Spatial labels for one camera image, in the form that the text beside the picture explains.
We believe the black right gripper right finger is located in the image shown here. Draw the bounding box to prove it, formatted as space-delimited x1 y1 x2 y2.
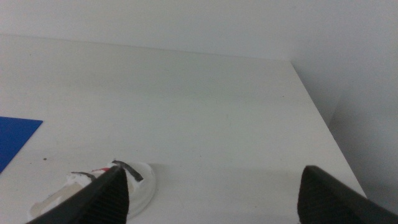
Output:
297 165 398 224

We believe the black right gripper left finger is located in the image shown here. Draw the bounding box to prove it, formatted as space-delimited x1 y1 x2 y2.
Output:
26 166 130 224

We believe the small white shoe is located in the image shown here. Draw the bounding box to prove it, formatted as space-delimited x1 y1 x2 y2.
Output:
27 160 157 222

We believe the blue rectangular mat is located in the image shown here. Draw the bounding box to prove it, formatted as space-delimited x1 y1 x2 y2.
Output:
0 116 44 174

